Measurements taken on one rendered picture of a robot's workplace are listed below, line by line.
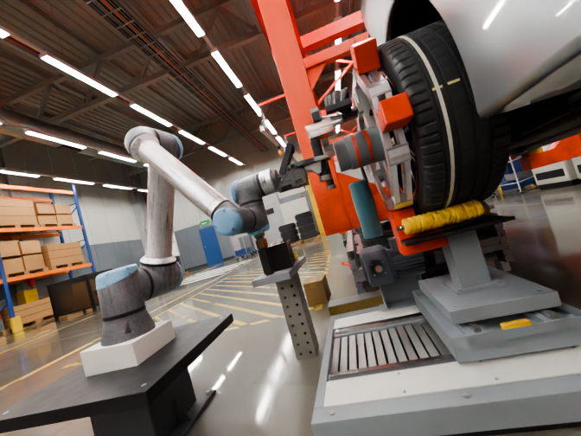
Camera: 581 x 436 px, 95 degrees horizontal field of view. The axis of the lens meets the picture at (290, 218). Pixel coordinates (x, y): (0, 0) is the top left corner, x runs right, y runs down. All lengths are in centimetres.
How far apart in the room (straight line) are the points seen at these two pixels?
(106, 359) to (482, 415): 118
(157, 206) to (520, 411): 134
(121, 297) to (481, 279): 133
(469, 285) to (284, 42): 159
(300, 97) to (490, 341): 143
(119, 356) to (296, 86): 156
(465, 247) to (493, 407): 50
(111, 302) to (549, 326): 142
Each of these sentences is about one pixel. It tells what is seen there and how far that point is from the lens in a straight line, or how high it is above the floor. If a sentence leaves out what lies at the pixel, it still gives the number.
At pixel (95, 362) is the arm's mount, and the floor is 35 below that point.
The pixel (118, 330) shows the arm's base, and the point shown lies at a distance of 125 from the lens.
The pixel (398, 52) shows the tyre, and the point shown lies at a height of 103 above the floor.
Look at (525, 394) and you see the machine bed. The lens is 95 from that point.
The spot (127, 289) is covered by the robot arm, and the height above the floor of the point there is 57.
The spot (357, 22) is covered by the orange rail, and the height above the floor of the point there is 324.
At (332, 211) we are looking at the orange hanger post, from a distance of 155.
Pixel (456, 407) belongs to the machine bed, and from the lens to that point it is 91.
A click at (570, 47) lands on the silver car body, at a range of 60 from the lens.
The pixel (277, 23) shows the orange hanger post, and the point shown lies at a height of 182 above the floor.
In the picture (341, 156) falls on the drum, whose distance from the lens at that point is 109.
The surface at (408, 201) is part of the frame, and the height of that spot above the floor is 60.
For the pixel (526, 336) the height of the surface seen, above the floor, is 14.
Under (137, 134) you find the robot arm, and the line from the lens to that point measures 118.
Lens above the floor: 61
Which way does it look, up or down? 3 degrees up
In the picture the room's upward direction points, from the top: 16 degrees counter-clockwise
